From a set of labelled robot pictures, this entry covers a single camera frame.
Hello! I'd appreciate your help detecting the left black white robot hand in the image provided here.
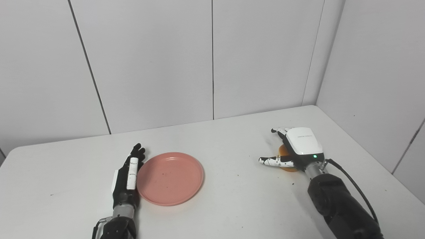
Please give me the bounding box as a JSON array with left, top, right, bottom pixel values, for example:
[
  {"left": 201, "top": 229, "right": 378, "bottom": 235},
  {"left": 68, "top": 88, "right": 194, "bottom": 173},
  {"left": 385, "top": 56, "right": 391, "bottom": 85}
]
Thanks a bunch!
[{"left": 111, "top": 143, "right": 147, "bottom": 210}]

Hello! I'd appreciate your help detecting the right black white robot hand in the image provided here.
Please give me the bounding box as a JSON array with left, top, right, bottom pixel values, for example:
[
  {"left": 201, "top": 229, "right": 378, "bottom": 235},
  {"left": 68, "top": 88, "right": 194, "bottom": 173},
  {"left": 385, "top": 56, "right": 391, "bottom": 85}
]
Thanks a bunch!
[{"left": 259, "top": 126, "right": 325, "bottom": 172}]

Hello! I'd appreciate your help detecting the toy hamburger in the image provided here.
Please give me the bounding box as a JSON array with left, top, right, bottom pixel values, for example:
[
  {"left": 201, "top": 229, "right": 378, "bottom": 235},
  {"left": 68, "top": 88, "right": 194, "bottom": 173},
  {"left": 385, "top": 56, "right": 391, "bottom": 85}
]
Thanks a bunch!
[{"left": 278, "top": 144, "right": 299, "bottom": 173}]

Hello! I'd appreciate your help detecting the pink round plate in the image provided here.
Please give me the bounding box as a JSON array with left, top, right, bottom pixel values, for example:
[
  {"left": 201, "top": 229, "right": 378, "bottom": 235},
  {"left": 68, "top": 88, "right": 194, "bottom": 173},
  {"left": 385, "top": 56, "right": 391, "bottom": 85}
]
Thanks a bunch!
[{"left": 136, "top": 152, "right": 205, "bottom": 206}]

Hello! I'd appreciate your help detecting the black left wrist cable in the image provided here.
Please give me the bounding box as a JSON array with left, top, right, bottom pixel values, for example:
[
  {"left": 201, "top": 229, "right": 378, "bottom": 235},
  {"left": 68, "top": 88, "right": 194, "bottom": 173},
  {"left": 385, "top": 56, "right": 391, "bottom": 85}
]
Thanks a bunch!
[{"left": 91, "top": 216, "right": 114, "bottom": 239}]

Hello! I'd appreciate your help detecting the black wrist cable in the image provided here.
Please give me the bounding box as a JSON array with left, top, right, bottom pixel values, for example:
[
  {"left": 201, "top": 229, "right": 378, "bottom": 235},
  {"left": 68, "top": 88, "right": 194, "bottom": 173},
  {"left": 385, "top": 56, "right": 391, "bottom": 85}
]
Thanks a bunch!
[
  {"left": 91, "top": 216, "right": 114, "bottom": 239},
  {"left": 319, "top": 158, "right": 380, "bottom": 227}
]

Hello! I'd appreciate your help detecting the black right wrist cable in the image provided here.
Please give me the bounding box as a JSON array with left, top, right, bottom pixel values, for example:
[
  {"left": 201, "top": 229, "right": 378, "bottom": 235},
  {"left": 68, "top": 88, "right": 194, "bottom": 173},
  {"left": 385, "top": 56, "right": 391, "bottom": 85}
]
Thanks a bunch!
[{"left": 319, "top": 158, "right": 380, "bottom": 227}]

